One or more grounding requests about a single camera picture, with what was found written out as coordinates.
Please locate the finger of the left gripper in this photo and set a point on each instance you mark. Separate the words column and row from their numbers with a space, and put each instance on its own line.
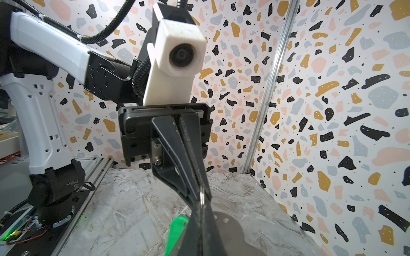
column 190, row 131
column 170, row 162

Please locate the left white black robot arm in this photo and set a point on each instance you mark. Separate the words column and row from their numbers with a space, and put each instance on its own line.
column 34, row 48

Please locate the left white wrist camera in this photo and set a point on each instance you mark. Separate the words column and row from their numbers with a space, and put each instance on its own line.
column 176, row 54

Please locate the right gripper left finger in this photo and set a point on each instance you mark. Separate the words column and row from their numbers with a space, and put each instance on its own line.
column 193, row 241

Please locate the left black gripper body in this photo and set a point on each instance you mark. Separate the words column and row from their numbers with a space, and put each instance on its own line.
column 135, row 127

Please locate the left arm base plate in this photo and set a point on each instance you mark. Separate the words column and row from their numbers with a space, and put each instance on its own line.
column 25, row 236

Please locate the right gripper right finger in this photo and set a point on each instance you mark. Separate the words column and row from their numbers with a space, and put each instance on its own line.
column 211, row 242

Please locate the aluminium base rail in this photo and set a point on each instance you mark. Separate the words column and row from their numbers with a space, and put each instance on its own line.
column 51, row 194

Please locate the left aluminium corner post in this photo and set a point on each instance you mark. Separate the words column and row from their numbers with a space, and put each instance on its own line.
column 271, row 83

